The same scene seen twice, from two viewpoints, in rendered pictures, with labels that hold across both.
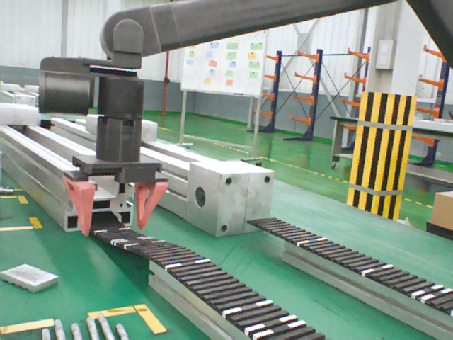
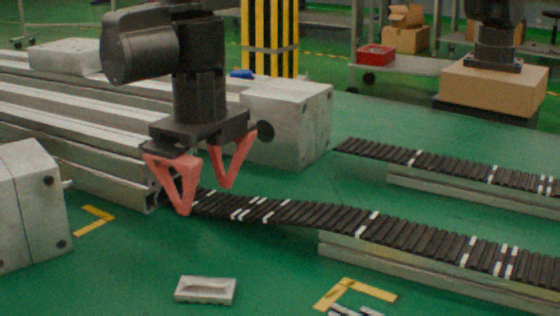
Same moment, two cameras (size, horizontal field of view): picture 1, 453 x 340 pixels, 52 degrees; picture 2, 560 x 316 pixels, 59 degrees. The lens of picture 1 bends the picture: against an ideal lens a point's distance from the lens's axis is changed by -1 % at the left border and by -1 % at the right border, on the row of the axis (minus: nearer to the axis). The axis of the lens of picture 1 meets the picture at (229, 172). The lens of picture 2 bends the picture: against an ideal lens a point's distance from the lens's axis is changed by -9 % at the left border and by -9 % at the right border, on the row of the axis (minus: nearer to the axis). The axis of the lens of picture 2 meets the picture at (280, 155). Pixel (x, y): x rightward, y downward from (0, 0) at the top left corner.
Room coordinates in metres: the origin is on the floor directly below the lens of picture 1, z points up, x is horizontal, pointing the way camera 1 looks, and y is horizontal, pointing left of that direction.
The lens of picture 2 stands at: (0.07, 0.28, 1.06)
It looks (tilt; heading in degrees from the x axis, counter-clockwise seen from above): 22 degrees down; 337
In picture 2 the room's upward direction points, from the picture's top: straight up
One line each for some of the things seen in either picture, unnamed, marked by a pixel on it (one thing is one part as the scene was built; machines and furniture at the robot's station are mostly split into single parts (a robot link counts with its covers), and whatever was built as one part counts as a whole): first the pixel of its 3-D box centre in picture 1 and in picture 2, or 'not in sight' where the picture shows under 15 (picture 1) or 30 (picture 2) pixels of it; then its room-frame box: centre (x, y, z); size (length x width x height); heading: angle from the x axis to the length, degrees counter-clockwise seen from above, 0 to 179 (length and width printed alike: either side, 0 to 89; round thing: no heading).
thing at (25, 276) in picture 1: (29, 278); (206, 289); (0.44, 0.19, 0.78); 0.05 x 0.03 x 0.01; 63
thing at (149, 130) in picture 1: (119, 132); (77, 62); (1.07, 0.26, 0.87); 0.16 x 0.11 x 0.07; 36
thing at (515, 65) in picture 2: not in sight; (495, 46); (0.85, -0.53, 0.88); 0.12 x 0.09 x 0.08; 39
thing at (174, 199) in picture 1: (118, 154); (80, 87); (1.07, 0.26, 0.82); 0.80 x 0.10 x 0.09; 36
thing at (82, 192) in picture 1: (97, 199); (188, 170); (0.58, 0.17, 0.84); 0.07 x 0.07 x 0.09; 36
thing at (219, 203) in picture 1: (235, 195); (291, 119); (0.72, -0.01, 0.83); 0.12 x 0.09 x 0.10; 126
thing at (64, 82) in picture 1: (89, 68); (163, 15); (0.58, 0.18, 1.00); 0.12 x 0.09 x 0.12; 110
